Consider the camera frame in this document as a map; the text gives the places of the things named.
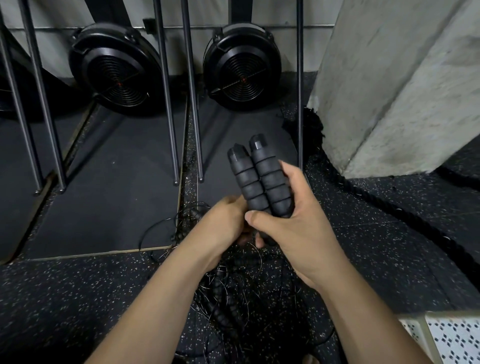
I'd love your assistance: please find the person's right forearm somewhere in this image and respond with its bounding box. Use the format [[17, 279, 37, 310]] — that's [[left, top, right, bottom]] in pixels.
[[310, 268, 434, 364]]

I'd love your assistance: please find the grey metal pole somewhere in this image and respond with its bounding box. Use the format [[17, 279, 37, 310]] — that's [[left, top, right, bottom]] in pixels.
[[153, 0, 180, 187], [296, 0, 304, 171], [180, 0, 205, 184], [0, 9, 43, 197], [18, 0, 68, 194]]

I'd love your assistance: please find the person's right hand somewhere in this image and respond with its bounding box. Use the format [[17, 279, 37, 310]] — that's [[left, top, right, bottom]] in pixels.
[[245, 161, 361, 292]]

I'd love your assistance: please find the pile of black jump ropes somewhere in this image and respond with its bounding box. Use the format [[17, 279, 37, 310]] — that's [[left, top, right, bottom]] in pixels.
[[138, 202, 338, 359]]

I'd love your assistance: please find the grey horizontal wall pipe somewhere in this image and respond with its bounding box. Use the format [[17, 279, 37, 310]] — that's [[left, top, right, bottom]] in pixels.
[[0, 23, 335, 32]]

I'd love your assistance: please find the black foam jump rope handle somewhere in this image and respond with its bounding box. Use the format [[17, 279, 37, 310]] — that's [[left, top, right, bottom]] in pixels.
[[249, 134, 295, 219], [227, 143, 274, 246]]

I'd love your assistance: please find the black floor mat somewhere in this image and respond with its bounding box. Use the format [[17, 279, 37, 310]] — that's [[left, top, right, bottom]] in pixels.
[[22, 100, 189, 261], [0, 107, 96, 265], [196, 94, 301, 211]]

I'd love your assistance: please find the person's left hand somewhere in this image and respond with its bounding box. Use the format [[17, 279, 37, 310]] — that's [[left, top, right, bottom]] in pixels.
[[186, 194, 267, 264]]

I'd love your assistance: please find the black rowing machine flywheel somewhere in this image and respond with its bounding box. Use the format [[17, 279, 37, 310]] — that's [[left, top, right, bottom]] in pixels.
[[68, 22, 166, 116], [202, 22, 283, 112]]

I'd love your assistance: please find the thick black battle rope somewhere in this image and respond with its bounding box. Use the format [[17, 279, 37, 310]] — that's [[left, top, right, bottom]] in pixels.
[[282, 107, 480, 272]]

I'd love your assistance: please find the white patterned box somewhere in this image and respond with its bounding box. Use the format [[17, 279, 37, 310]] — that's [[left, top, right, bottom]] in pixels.
[[397, 310, 480, 364]]

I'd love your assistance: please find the grey concrete pillar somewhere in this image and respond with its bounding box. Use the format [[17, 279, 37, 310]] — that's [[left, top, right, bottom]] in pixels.
[[307, 0, 480, 180]]

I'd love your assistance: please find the person's left forearm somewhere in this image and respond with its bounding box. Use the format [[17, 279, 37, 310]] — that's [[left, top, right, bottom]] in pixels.
[[85, 240, 223, 364]]

